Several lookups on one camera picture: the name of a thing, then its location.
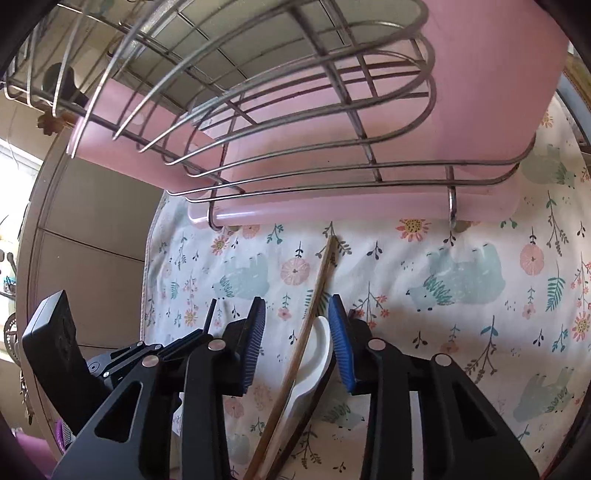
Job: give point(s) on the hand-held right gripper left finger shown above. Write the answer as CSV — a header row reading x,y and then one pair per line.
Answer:
x,y
254,341

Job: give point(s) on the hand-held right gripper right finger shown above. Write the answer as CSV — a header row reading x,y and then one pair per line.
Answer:
x,y
341,346

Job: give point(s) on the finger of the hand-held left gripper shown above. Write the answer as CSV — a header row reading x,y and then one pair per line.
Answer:
x,y
211,316
134,355

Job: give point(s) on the white ceramic spoon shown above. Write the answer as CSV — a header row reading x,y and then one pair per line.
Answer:
x,y
318,350

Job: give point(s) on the wooden chopstick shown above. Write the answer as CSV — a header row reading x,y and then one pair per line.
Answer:
x,y
295,369

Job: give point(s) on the pink plastic utensil container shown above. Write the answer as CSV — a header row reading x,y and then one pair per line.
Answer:
x,y
485,92

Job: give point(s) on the grey kitchen base cabinet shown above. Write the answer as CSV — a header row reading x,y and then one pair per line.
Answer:
x,y
92,230

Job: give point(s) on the floral printed tablecloth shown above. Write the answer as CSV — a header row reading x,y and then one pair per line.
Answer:
x,y
461,323

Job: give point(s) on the pink plastic drip tray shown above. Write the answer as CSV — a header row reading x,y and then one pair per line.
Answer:
x,y
323,210

